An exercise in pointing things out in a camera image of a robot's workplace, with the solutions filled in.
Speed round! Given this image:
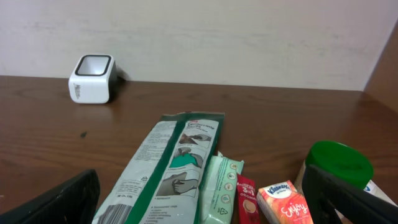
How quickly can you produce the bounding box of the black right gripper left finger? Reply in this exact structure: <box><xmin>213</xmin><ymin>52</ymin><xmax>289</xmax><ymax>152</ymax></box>
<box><xmin>1</xmin><ymin>169</ymin><xmax>101</xmax><ymax>224</ymax></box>

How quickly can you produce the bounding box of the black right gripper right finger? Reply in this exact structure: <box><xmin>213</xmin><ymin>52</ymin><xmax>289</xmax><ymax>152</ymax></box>
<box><xmin>302</xmin><ymin>165</ymin><xmax>397</xmax><ymax>224</ymax></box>

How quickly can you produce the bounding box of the green lid jar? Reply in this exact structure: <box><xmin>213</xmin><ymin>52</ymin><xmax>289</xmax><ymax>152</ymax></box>
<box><xmin>294</xmin><ymin>140</ymin><xmax>374</xmax><ymax>193</ymax></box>

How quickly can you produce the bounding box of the orange tissue pack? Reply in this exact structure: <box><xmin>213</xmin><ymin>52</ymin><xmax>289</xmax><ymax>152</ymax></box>
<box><xmin>256</xmin><ymin>180</ymin><xmax>313</xmax><ymax>224</ymax></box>

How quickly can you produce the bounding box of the red stick sachet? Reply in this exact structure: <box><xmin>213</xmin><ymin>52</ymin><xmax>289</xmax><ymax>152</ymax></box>
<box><xmin>236</xmin><ymin>174</ymin><xmax>260</xmax><ymax>224</ymax></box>

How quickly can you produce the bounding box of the green white gloves package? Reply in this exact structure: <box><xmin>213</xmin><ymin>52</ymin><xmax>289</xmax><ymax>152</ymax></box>
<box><xmin>92</xmin><ymin>112</ymin><xmax>224</xmax><ymax>224</ymax></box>

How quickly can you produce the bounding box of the mint wet wipes pack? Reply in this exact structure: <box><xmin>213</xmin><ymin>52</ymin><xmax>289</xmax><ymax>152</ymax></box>
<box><xmin>200</xmin><ymin>153</ymin><xmax>244</xmax><ymax>224</ymax></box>

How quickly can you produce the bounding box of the white slim box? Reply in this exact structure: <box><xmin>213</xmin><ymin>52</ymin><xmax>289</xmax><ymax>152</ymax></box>
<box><xmin>364</xmin><ymin>180</ymin><xmax>397</xmax><ymax>206</ymax></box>

